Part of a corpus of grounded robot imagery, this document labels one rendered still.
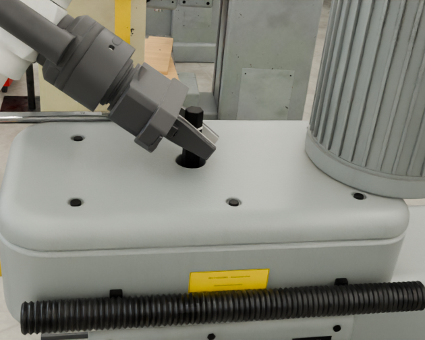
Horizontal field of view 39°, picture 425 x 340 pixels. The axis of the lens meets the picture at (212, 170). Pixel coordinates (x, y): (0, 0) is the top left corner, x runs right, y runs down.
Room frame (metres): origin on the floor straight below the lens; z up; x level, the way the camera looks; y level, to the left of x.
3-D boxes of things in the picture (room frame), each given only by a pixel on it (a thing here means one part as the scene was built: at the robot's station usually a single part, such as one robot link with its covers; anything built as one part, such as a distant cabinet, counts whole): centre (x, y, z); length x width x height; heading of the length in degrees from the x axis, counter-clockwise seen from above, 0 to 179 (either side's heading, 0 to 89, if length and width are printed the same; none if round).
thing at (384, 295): (0.51, -0.04, 1.79); 0.45 x 0.04 x 0.04; 103
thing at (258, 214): (0.65, 0.01, 1.81); 0.47 x 0.26 x 0.16; 103
